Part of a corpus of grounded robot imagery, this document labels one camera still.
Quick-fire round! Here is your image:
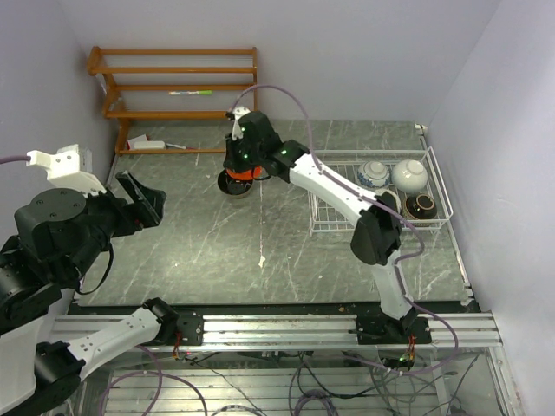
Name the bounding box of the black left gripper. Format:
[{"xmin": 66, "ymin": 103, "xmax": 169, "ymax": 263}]
[{"xmin": 64, "ymin": 167, "xmax": 167, "ymax": 280}]

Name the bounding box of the orange bowl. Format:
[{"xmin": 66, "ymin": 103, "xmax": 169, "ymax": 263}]
[{"xmin": 226, "ymin": 166, "xmax": 262, "ymax": 181}]

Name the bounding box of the beige grey bowl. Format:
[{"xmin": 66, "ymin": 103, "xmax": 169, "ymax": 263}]
[{"xmin": 217, "ymin": 170, "xmax": 254, "ymax": 198}]

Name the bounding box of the blue patterned white bowl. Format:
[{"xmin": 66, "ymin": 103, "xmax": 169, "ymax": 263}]
[{"xmin": 356, "ymin": 160, "xmax": 391, "ymax": 190}]

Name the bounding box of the blue striped white bowl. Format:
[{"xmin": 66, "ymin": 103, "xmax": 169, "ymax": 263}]
[{"xmin": 375, "ymin": 188, "xmax": 402, "ymax": 213}]

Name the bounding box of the white ribbed bowl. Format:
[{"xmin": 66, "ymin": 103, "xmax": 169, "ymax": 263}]
[{"xmin": 391, "ymin": 159, "xmax": 428, "ymax": 193}]

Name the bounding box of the brown bowl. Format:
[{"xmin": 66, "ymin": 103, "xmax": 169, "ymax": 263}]
[{"xmin": 402, "ymin": 193, "xmax": 438, "ymax": 220}]

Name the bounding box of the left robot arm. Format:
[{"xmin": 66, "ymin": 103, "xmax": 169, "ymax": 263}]
[{"xmin": 1, "ymin": 172, "xmax": 204, "ymax": 415}]

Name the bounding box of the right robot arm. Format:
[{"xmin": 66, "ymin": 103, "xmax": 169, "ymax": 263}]
[{"xmin": 218, "ymin": 107, "xmax": 418, "ymax": 343}]

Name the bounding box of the wooden shelf rack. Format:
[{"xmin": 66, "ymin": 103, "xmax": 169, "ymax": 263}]
[{"xmin": 87, "ymin": 46, "xmax": 258, "ymax": 156}]

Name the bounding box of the white flat box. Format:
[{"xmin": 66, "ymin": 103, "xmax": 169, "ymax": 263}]
[{"xmin": 126, "ymin": 134, "xmax": 167, "ymax": 151}]

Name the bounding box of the red white marker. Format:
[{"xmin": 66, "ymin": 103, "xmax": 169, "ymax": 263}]
[{"xmin": 166, "ymin": 143, "xmax": 187, "ymax": 150}]

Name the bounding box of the green white pen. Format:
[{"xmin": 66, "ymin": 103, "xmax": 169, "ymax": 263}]
[{"xmin": 168, "ymin": 90, "xmax": 212, "ymax": 96}]

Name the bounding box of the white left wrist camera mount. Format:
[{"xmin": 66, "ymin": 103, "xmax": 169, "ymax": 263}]
[{"xmin": 26, "ymin": 144, "xmax": 106, "ymax": 196}]

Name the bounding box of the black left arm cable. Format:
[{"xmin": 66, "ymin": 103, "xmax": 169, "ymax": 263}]
[{"xmin": 75, "ymin": 246, "xmax": 115, "ymax": 296}]

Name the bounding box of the white wire dish rack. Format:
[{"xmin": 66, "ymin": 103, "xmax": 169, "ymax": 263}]
[{"xmin": 309, "ymin": 147, "xmax": 454, "ymax": 233}]

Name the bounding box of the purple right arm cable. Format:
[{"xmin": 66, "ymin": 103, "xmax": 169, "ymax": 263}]
[{"xmin": 232, "ymin": 84, "xmax": 460, "ymax": 376}]

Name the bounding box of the aluminium rail frame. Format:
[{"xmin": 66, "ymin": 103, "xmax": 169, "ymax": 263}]
[{"xmin": 55, "ymin": 313, "xmax": 522, "ymax": 415}]

